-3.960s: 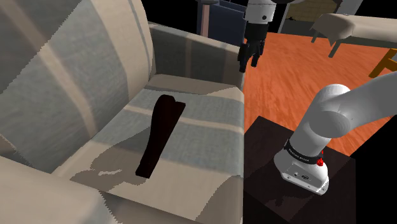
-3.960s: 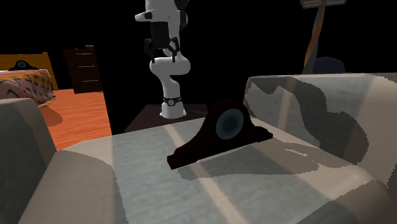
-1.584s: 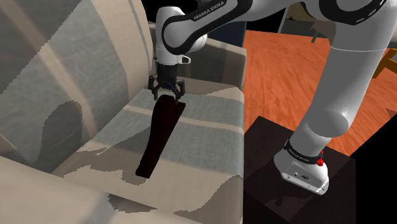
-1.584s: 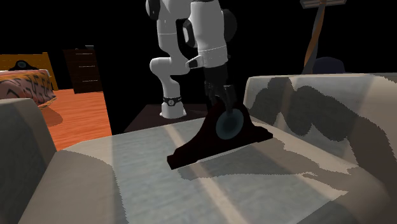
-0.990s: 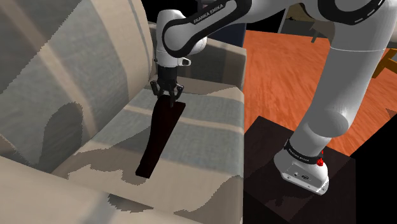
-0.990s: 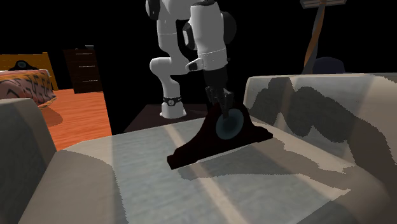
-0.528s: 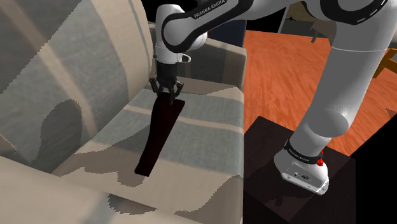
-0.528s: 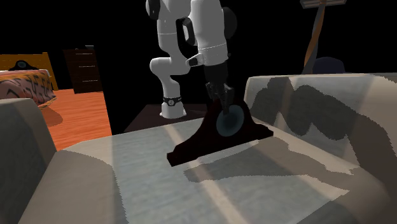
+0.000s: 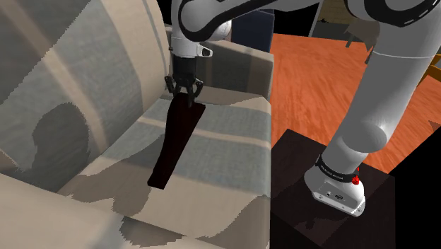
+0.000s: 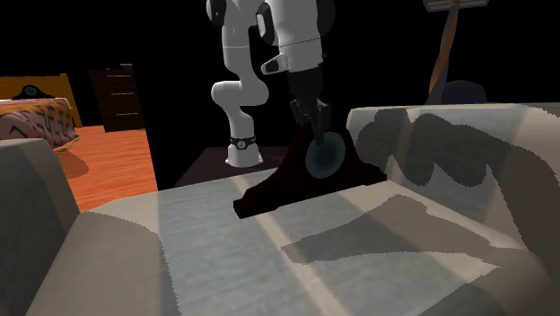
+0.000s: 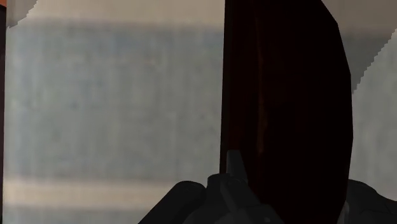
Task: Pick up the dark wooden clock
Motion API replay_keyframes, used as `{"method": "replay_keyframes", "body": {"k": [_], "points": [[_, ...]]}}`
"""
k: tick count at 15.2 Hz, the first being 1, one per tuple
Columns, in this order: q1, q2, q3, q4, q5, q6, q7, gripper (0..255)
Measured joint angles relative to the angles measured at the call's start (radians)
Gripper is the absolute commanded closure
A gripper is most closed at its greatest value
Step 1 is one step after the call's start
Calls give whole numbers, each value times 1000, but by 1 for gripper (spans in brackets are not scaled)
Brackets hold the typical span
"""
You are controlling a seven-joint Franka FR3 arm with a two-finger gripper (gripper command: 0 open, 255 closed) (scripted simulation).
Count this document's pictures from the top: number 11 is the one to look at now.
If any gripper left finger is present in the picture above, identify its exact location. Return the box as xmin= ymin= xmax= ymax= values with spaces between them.
xmin=139 ymin=150 xmax=284 ymax=224

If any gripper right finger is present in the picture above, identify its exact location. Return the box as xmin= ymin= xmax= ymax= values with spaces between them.
xmin=336 ymin=179 xmax=397 ymax=224

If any tall dark red object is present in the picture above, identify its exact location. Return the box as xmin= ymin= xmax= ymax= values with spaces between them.
xmin=218 ymin=0 xmax=354 ymax=224

